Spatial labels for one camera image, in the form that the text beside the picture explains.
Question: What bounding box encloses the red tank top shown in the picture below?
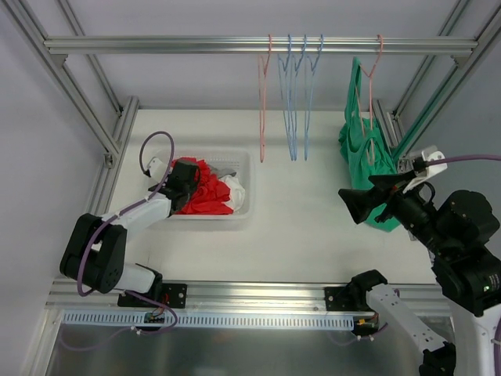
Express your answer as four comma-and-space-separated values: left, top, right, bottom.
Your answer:
178, 157, 234, 215

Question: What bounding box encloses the green tank top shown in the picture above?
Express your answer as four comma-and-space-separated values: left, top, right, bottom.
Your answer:
338, 56, 402, 233

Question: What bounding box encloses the grey tank top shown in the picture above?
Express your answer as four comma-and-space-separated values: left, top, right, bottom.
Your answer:
208, 164, 237, 179

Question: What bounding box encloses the white tank top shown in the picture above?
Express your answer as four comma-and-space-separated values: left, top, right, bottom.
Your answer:
220, 175, 246, 212

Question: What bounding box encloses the pink hanger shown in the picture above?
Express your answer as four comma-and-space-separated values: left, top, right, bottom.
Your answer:
258, 34, 272, 163
355, 34, 384, 165

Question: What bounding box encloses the light blue hanger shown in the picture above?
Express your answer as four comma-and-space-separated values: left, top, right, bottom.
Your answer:
291, 34, 310, 161
304, 34, 324, 161
277, 35, 295, 161

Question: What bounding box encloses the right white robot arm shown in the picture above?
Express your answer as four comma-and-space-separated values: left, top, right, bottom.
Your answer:
338, 172, 500, 375

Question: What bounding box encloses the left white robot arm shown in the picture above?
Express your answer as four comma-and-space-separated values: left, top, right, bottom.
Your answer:
59, 159, 201, 306

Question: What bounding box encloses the white plastic basket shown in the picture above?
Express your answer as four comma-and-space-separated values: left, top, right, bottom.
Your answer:
167, 148, 255, 231

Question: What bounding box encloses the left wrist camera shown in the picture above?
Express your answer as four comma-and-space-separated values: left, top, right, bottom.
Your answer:
145, 157, 168, 184

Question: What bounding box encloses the aluminium frame right post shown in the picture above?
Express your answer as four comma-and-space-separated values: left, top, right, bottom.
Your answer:
373, 1, 500, 161

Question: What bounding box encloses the aluminium frame post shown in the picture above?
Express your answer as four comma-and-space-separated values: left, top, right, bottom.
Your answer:
373, 1, 500, 161
0, 0, 140, 169

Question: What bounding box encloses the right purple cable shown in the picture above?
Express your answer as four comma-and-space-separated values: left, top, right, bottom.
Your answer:
416, 154, 501, 168

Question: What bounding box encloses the aluminium front rail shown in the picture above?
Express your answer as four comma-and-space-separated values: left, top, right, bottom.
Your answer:
45, 277, 450, 316

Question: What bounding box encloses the aluminium frame left post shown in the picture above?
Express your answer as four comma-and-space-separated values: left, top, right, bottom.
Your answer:
0, 0, 140, 169

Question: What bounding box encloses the white slotted cable duct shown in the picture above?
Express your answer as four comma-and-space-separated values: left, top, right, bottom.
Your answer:
62, 310, 355, 331

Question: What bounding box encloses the aluminium hanging rail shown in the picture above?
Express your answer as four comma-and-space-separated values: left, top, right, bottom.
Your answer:
44, 35, 479, 56

